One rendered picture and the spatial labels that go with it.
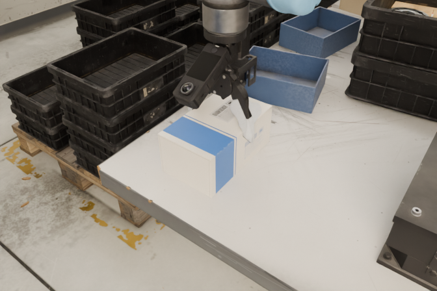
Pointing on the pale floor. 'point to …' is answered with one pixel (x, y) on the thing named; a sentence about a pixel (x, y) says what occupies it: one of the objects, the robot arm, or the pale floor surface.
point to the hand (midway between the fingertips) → (217, 130)
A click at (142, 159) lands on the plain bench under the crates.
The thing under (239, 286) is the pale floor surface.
